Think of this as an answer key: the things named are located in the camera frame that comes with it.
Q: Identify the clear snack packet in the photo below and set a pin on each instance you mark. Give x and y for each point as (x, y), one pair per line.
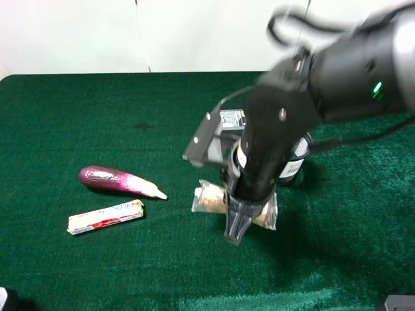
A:
(209, 198)

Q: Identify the grey object bottom right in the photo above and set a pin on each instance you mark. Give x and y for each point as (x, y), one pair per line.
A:
(399, 303)

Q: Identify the green felt table cloth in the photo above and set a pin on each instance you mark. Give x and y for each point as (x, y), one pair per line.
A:
(345, 230)

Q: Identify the purple eggplant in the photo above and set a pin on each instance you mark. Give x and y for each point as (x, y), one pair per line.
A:
(104, 178)

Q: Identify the grey power adapter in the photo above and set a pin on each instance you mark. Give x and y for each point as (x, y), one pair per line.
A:
(233, 119)

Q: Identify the black mesh pen cup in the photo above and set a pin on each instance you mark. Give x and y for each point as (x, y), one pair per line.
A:
(299, 153)

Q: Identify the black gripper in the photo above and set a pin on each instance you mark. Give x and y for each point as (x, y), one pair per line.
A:
(279, 110)

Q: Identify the Hi-Chew candy pack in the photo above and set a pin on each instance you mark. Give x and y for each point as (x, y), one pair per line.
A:
(82, 223)

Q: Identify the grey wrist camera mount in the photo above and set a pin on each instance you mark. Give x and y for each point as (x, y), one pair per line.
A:
(209, 145)

